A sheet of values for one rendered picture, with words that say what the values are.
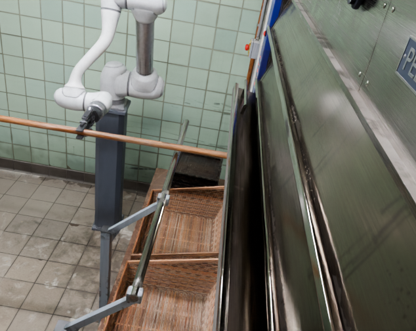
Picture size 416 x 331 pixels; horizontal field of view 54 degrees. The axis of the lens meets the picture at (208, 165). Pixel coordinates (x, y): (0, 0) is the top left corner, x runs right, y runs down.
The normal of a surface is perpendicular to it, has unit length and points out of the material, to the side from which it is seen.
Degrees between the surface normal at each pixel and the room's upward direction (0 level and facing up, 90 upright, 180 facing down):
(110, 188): 90
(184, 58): 90
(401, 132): 90
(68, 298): 0
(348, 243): 70
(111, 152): 90
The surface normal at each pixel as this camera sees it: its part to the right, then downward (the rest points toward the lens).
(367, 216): -0.86, -0.47
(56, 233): 0.15, -0.84
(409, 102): -0.98, -0.18
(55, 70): -0.08, 0.51
